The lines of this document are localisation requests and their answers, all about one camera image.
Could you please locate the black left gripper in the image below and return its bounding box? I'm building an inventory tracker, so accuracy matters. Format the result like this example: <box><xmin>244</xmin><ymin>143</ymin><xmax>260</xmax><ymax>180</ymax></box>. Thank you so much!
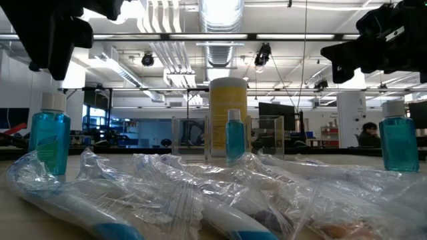
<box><xmin>0</xmin><ymin>0</ymin><xmax>124</xmax><ymax>81</ymax></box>

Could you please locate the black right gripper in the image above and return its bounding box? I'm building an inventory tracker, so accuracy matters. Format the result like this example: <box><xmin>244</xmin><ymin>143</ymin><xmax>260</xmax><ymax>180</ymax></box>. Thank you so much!
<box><xmin>320</xmin><ymin>0</ymin><xmax>414</xmax><ymax>85</ymax></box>

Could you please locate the blue mouthwash bottle white cap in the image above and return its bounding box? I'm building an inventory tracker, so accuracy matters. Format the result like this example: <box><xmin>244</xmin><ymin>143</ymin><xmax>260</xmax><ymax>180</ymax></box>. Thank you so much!
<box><xmin>225</xmin><ymin>109</ymin><xmax>246</xmax><ymax>165</ymax></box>
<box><xmin>27</xmin><ymin>91</ymin><xmax>71</xmax><ymax>177</ymax></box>
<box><xmin>378</xmin><ymin>99</ymin><xmax>420</xmax><ymax>173</ymax></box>

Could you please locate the blue toothbrush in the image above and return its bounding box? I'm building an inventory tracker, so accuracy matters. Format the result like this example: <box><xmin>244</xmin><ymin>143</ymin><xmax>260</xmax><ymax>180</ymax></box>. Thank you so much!
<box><xmin>5</xmin><ymin>149</ymin><xmax>146</xmax><ymax>240</ymax></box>
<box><xmin>256</xmin><ymin>153</ymin><xmax>427</xmax><ymax>240</ymax></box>
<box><xmin>131</xmin><ymin>153</ymin><xmax>280</xmax><ymax>240</ymax></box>
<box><xmin>75</xmin><ymin>147</ymin><xmax>205</xmax><ymax>234</ymax></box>

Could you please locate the white pillar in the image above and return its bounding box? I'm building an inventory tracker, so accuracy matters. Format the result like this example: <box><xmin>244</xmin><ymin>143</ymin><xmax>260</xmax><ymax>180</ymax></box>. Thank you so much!
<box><xmin>336</xmin><ymin>68</ymin><xmax>368</xmax><ymax>149</ymax></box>

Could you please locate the red shelf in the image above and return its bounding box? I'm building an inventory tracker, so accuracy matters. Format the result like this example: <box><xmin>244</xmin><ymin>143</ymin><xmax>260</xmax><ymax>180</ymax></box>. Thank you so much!
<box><xmin>320</xmin><ymin>125</ymin><xmax>340</xmax><ymax>147</ymax></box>

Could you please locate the person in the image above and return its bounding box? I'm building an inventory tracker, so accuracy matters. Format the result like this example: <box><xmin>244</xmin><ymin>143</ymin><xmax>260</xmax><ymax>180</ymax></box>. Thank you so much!
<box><xmin>357</xmin><ymin>121</ymin><xmax>382</xmax><ymax>149</ymax></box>

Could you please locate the black monitor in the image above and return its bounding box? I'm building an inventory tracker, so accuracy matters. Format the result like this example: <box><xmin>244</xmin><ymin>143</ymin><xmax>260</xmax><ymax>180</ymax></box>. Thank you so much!
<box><xmin>408</xmin><ymin>101</ymin><xmax>427</xmax><ymax>130</ymax></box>
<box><xmin>258</xmin><ymin>101</ymin><xmax>297</xmax><ymax>131</ymax></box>

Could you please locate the black overhead light bar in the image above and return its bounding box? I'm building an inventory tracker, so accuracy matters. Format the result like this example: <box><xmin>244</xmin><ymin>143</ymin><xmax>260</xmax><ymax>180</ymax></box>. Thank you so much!
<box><xmin>0</xmin><ymin>31</ymin><xmax>363</xmax><ymax>43</ymax></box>

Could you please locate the red background object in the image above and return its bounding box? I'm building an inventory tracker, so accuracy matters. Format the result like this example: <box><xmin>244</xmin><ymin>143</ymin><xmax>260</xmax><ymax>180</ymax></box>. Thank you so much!
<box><xmin>3</xmin><ymin>122</ymin><xmax>28</xmax><ymax>137</ymax></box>

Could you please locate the yellow canister white lid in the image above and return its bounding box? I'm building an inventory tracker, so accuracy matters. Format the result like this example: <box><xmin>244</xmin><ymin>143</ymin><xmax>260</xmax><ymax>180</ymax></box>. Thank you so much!
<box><xmin>208</xmin><ymin>77</ymin><xmax>248</xmax><ymax>157</ymax></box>

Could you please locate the clear acrylic organizer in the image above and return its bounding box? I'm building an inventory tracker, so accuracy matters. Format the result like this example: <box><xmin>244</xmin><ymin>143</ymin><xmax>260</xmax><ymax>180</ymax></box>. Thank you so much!
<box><xmin>171</xmin><ymin>115</ymin><xmax>286</xmax><ymax>161</ymax></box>

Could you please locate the black hanging ceiling camera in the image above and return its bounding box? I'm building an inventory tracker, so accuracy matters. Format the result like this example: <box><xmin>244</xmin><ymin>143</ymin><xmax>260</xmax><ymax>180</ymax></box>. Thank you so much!
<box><xmin>313</xmin><ymin>78</ymin><xmax>330</xmax><ymax>91</ymax></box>
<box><xmin>140</xmin><ymin>51</ymin><xmax>155</xmax><ymax>67</ymax></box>
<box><xmin>254</xmin><ymin>42</ymin><xmax>272</xmax><ymax>67</ymax></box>

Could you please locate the thin hanging cable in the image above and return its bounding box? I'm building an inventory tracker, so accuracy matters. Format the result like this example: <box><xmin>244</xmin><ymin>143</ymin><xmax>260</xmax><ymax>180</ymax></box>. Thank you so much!
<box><xmin>296</xmin><ymin>0</ymin><xmax>308</xmax><ymax>113</ymax></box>

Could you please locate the white ceiling duct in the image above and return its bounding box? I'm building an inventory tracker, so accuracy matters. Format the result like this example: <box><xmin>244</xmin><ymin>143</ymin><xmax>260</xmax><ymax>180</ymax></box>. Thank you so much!
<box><xmin>87</xmin><ymin>45</ymin><xmax>165</xmax><ymax>103</ymax></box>

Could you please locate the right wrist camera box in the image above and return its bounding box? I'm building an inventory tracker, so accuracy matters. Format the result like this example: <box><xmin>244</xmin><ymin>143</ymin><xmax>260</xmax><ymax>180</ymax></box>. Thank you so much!
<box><xmin>383</xmin><ymin>25</ymin><xmax>406</xmax><ymax>43</ymax></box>

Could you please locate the black background stand frame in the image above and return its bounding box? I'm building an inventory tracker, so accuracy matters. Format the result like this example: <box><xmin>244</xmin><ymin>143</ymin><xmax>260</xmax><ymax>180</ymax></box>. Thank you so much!
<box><xmin>57</xmin><ymin>87</ymin><xmax>114</xmax><ymax>146</ymax></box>

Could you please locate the black aluminium table frame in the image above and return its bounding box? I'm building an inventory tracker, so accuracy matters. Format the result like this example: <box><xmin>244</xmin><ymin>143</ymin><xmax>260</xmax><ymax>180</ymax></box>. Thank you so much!
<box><xmin>0</xmin><ymin>145</ymin><xmax>427</xmax><ymax>161</ymax></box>

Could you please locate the dark wall screen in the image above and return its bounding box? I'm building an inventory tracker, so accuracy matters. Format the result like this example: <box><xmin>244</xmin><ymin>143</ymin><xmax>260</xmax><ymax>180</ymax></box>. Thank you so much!
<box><xmin>0</xmin><ymin>107</ymin><xmax>30</xmax><ymax>130</ymax></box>

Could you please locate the silver round ceiling duct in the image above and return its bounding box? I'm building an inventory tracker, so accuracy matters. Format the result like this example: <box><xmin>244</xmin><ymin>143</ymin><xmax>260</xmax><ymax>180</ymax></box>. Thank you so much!
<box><xmin>197</xmin><ymin>0</ymin><xmax>245</xmax><ymax>69</ymax></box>

